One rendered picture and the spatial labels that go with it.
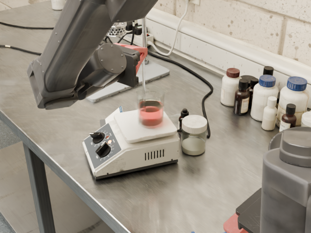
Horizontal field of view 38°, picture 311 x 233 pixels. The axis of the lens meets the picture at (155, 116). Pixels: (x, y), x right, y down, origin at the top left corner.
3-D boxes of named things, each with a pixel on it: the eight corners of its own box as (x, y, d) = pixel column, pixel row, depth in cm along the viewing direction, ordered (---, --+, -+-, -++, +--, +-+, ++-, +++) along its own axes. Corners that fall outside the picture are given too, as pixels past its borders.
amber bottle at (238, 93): (231, 113, 122) (234, 82, 117) (235, 107, 125) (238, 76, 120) (245, 116, 120) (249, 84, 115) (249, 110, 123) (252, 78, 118)
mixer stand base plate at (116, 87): (92, 102, 127) (92, 99, 127) (58, 78, 140) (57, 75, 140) (171, 73, 143) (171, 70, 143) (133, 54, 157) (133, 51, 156)
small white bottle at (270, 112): (266, 132, 114) (270, 102, 109) (258, 125, 117) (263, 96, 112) (277, 129, 115) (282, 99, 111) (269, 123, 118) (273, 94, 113)
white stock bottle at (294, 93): (282, 114, 121) (289, 71, 115) (307, 123, 118) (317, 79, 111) (270, 125, 117) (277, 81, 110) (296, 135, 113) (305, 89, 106)
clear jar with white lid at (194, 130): (197, 159, 104) (198, 131, 100) (176, 150, 107) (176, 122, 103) (210, 147, 108) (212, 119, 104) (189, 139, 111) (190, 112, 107)
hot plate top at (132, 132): (126, 144, 96) (126, 140, 95) (112, 117, 105) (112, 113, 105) (178, 134, 99) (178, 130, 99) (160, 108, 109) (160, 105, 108)
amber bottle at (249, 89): (258, 104, 126) (262, 77, 122) (255, 110, 123) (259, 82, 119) (246, 102, 127) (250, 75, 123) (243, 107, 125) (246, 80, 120)
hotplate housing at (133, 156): (94, 182, 97) (91, 152, 93) (83, 149, 108) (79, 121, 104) (189, 161, 103) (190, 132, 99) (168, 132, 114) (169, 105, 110)
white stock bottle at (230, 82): (243, 101, 128) (247, 69, 123) (233, 108, 124) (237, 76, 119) (226, 95, 131) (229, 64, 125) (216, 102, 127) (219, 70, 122)
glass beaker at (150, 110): (135, 130, 99) (134, 97, 95) (137, 115, 105) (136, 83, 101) (166, 131, 99) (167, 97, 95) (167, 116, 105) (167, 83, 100)
